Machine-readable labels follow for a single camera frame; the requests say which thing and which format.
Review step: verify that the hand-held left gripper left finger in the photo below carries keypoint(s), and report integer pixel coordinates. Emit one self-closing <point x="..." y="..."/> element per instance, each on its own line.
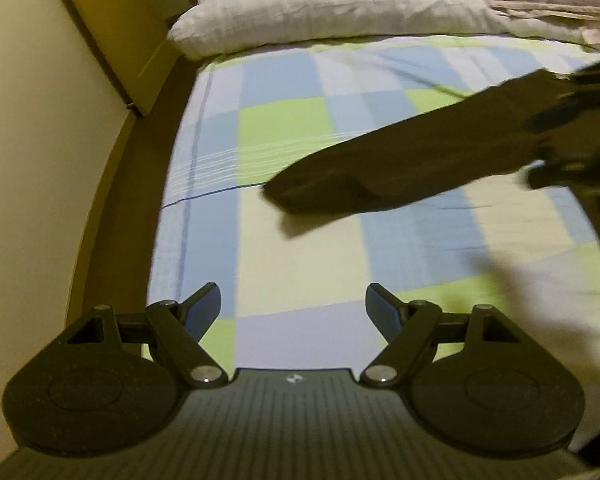
<point x="202" y="310"/>

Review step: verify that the wooden door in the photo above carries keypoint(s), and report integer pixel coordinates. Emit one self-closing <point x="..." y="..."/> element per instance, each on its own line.
<point x="125" y="25"/>

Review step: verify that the dark brown garment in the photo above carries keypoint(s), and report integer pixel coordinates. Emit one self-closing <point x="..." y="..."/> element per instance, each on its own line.
<point x="405" y="160"/>

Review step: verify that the white striped pillow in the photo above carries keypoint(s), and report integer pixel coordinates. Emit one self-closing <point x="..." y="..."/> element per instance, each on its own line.
<point x="330" y="5"/>

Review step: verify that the bed with checkered sheet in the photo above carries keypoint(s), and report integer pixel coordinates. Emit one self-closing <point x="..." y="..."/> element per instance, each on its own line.
<point x="290" y="125"/>

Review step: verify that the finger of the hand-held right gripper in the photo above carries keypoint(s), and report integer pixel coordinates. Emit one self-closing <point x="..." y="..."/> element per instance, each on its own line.
<point x="555" y="175"/>
<point x="595" y="80"/>

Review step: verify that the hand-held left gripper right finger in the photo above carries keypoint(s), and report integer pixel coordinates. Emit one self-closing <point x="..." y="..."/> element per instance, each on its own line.
<point x="385" y="310"/>

